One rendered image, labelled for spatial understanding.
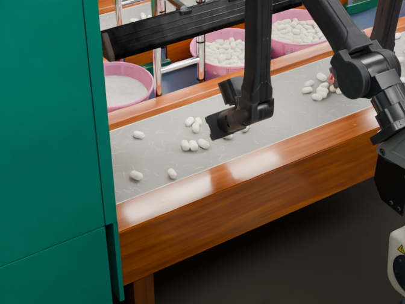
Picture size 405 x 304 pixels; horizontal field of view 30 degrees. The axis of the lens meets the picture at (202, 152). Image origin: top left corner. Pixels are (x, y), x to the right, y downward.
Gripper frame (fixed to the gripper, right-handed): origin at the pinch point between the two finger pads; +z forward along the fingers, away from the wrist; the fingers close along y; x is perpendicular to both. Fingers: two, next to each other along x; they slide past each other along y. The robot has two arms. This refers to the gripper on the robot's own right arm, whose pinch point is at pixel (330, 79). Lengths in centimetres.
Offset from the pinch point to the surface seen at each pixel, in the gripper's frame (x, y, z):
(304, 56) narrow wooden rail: -10.3, -1.4, 10.8
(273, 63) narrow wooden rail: -11.4, 9.9, 12.1
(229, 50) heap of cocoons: -21.3, 14.8, 26.6
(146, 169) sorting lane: 6, 70, -3
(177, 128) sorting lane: -2, 53, 5
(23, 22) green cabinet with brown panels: -26, 106, -64
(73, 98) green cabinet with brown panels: -12, 98, -52
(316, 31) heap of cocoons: -18.6, -19.9, 24.5
